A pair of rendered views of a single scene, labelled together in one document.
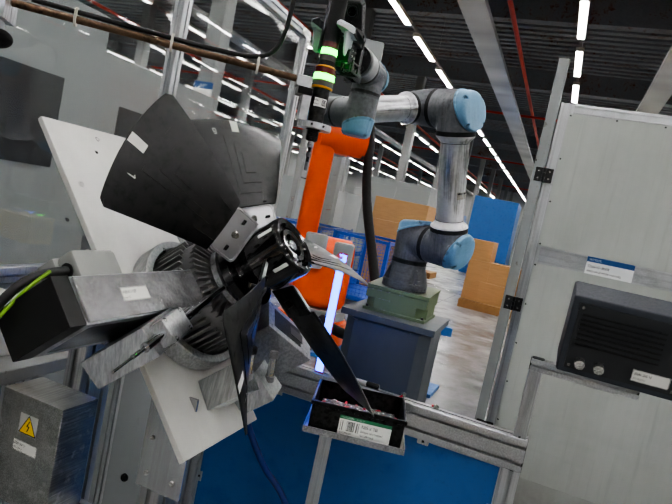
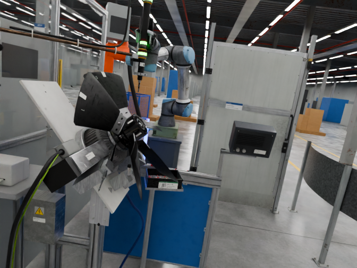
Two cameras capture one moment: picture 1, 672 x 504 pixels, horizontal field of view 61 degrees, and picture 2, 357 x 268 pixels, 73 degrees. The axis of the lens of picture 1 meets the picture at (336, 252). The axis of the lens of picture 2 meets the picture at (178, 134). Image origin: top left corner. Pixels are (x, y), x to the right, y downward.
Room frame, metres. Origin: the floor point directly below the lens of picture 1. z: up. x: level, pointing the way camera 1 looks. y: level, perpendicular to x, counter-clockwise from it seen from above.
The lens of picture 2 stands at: (-0.09, 0.24, 1.43)
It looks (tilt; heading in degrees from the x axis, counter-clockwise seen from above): 11 degrees down; 343
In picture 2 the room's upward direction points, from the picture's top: 8 degrees clockwise
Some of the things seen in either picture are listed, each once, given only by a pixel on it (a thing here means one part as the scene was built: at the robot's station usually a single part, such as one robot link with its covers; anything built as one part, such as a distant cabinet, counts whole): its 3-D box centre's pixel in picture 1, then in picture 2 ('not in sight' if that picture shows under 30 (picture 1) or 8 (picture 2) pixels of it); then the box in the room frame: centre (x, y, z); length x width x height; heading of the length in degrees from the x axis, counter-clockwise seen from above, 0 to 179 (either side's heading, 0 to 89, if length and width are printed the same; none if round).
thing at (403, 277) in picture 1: (406, 272); (167, 119); (1.89, -0.25, 1.14); 0.15 x 0.15 x 0.10
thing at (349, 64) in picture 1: (348, 56); (147, 41); (1.29, 0.06, 1.64); 0.12 x 0.08 x 0.09; 160
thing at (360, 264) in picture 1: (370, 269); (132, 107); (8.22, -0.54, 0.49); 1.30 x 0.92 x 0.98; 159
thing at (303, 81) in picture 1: (313, 104); (139, 65); (1.18, 0.11, 1.50); 0.09 x 0.07 x 0.10; 105
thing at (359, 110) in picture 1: (355, 114); (148, 62); (1.45, 0.02, 1.54); 0.11 x 0.08 x 0.11; 45
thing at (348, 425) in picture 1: (357, 412); (163, 178); (1.31, -0.13, 0.85); 0.22 x 0.17 x 0.07; 86
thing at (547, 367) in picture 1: (582, 377); (238, 153); (1.31, -0.62, 1.04); 0.24 x 0.03 x 0.03; 70
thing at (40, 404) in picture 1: (43, 445); (44, 216); (1.08, 0.49, 0.73); 0.15 x 0.09 x 0.22; 70
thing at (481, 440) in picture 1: (351, 397); (156, 172); (1.49, -0.12, 0.82); 0.90 x 0.04 x 0.08; 70
